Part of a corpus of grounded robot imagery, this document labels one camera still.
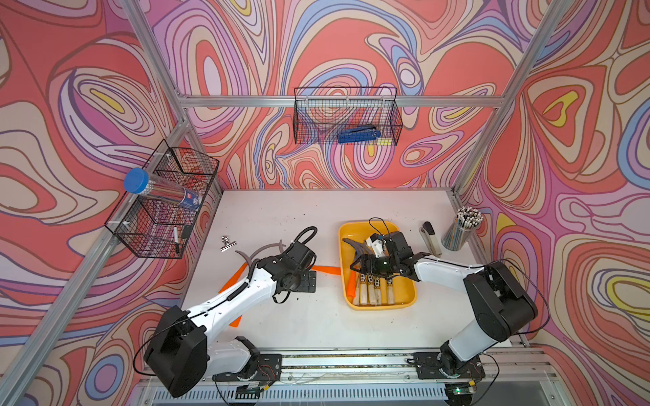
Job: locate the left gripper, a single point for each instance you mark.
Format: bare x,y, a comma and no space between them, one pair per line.
309,282

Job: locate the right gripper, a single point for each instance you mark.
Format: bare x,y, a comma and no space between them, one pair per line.
365,266

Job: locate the yellow plastic tray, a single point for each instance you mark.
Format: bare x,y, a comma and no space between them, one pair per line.
405,291

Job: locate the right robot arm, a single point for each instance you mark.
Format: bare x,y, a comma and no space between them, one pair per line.
501,306

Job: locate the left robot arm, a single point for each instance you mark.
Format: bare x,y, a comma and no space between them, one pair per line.
185,348

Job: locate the silver bulldog clip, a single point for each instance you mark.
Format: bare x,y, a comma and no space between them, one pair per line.
227,244

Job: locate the cup of pencils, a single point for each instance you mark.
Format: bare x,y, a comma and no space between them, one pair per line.
467,219

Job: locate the black marker in basket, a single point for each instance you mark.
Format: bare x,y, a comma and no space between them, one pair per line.
176,241

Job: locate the blue tool in basket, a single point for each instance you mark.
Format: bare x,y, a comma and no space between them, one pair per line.
359,134

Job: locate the clear bottle blue cap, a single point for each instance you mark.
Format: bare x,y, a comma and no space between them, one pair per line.
151,186

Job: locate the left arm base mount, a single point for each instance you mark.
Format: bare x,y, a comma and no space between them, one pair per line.
240,360

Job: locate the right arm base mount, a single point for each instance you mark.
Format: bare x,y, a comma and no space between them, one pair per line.
443,365

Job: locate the back wire basket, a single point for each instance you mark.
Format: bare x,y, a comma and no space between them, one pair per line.
322,112

